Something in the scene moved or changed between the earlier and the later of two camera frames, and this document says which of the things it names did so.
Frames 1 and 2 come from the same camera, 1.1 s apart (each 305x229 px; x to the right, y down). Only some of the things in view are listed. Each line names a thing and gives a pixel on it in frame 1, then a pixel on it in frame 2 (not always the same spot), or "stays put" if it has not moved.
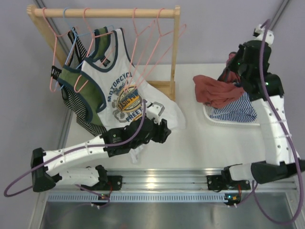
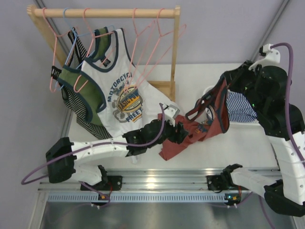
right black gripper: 231,64 to 232,76
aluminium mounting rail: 168,185 stays put
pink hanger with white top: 94,36 stays put
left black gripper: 159,131 to 178,132
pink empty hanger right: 161,35 stays put
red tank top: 216,93 to 209,116
